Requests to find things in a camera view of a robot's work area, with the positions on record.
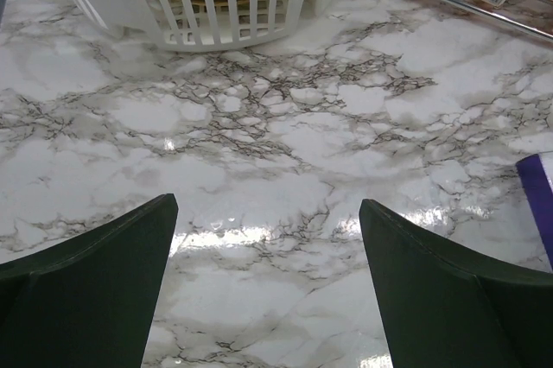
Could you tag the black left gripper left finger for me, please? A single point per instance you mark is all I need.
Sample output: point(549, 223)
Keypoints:
point(90, 300)

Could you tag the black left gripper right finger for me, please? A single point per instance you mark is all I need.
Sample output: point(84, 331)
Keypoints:
point(445, 305)

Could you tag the silver Rio toothpaste box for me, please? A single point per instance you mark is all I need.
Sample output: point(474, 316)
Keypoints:
point(535, 173)

